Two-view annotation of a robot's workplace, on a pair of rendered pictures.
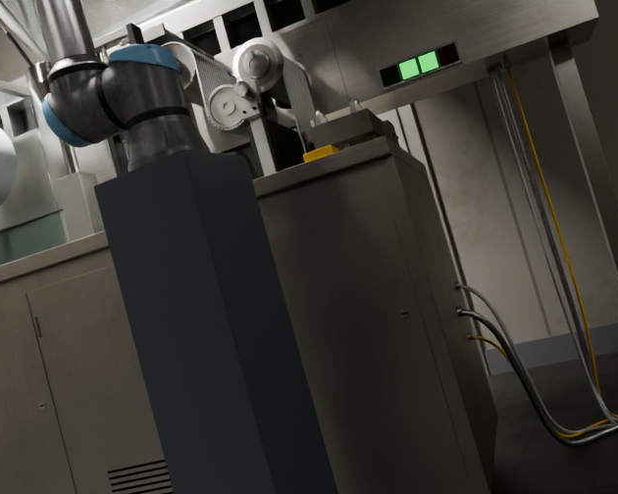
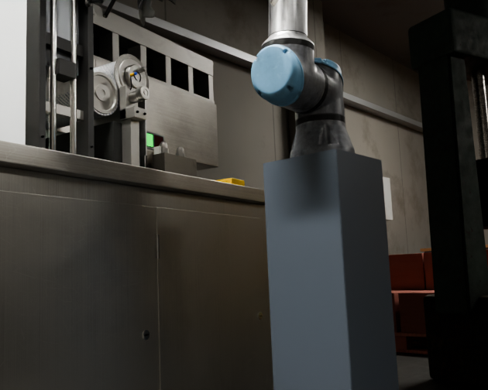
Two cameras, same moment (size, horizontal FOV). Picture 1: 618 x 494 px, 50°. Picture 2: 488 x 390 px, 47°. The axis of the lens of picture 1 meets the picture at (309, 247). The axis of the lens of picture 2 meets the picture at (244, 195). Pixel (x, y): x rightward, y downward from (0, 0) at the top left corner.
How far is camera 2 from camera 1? 1.81 m
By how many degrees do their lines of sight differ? 74
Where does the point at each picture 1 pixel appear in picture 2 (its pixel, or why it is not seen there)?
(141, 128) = (342, 126)
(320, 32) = not seen: hidden behind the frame
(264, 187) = (218, 189)
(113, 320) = (66, 263)
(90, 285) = (50, 212)
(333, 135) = (176, 166)
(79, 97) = (316, 73)
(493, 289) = not seen: outside the picture
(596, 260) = not seen: hidden behind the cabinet
